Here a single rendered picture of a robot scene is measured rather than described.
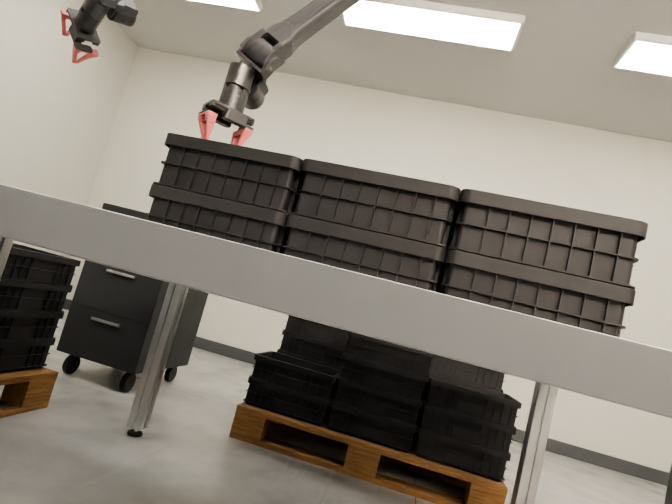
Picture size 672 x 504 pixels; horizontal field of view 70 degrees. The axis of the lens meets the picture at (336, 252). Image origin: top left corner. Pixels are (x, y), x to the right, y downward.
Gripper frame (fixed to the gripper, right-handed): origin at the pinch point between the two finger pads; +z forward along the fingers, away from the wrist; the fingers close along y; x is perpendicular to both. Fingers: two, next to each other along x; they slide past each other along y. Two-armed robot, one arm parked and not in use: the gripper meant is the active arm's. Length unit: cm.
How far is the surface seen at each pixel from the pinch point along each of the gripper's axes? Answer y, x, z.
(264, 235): -6.5, 20.3, 16.6
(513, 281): -36, 54, 14
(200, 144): 6.1, 7.4, 2.1
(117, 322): -30, -156, 62
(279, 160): -5.0, 20.4, 2.1
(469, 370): -180, -57, 39
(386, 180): -18.6, 36.3, 1.9
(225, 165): 1.4, 11.2, 4.9
